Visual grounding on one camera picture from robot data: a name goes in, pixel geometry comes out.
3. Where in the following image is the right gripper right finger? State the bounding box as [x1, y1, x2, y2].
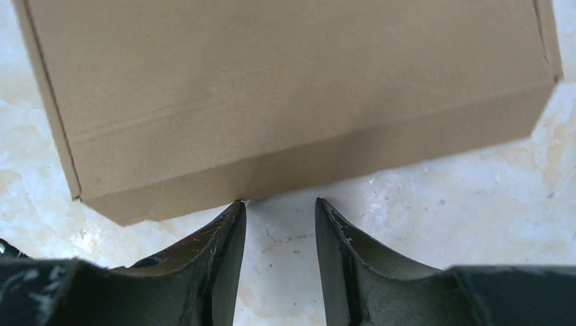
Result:
[314, 198, 459, 325]

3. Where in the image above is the brown cardboard paper box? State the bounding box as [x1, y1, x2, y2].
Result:
[14, 1, 563, 225]

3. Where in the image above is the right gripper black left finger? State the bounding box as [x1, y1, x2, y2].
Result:
[112, 201, 247, 325]

